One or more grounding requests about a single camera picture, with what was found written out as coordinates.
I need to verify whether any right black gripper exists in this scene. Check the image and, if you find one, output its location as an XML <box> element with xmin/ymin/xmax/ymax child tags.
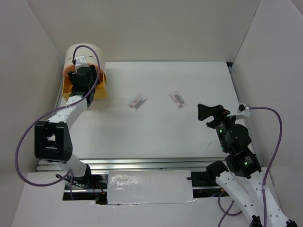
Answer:
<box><xmin>197</xmin><ymin>102</ymin><xmax>240</xmax><ymax>151</ymax></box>

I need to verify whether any pink top drawer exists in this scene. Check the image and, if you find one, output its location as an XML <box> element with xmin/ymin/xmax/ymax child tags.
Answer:
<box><xmin>62</xmin><ymin>63</ymin><xmax>98</xmax><ymax>77</ymax></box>

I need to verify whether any yellow drawer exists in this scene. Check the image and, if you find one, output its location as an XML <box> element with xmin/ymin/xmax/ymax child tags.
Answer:
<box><xmin>62</xmin><ymin>71</ymin><xmax>107</xmax><ymax>101</ymax></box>

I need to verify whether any false lash box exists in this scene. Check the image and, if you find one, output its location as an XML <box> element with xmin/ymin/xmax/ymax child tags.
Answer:
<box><xmin>127</xmin><ymin>93</ymin><xmax>148</xmax><ymax>111</ymax></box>
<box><xmin>168</xmin><ymin>91</ymin><xmax>187</xmax><ymax>109</ymax></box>

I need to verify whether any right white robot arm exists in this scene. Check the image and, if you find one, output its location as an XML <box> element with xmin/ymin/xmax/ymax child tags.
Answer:
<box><xmin>197</xmin><ymin>104</ymin><xmax>297</xmax><ymax>227</ymax></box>

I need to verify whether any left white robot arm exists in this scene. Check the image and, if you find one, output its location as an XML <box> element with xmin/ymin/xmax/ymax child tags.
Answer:
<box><xmin>35</xmin><ymin>65</ymin><xmax>97</xmax><ymax>189</ymax></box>

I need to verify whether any cream rounded drawer cabinet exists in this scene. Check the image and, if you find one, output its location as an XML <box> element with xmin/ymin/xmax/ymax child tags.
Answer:
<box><xmin>63</xmin><ymin>43</ymin><xmax>105</xmax><ymax>70</ymax></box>

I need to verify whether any white foil cover sheet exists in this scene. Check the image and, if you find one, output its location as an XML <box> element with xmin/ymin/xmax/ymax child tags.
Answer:
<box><xmin>107</xmin><ymin>170</ymin><xmax>195</xmax><ymax>205</ymax></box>

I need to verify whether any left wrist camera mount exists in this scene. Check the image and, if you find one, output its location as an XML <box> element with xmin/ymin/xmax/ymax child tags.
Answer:
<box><xmin>73</xmin><ymin>55</ymin><xmax>89</xmax><ymax>71</ymax></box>

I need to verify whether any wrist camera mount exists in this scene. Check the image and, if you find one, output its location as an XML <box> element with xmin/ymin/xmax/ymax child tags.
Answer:
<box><xmin>227</xmin><ymin>103</ymin><xmax>251</xmax><ymax>120</ymax></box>
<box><xmin>73</xmin><ymin>55</ymin><xmax>89</xmax><ymax>71</ymax></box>

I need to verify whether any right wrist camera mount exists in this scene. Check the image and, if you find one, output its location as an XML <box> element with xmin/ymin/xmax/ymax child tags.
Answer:
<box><xmin>227</xmin><ymin>103</ymin><xmax>251</xmax><ymax>120</ymax></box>

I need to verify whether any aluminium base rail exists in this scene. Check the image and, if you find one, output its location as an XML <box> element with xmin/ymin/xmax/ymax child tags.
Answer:
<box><xmin>37</xmin><ymin>157</ymin><xmax>232</xmax><ymax>172</ymax></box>

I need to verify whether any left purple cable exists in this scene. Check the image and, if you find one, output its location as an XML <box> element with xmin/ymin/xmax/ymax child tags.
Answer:
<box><xmin>15</xmin><ymin>45</ymin><xmax>101</xmax><ymax>201</ymax></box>

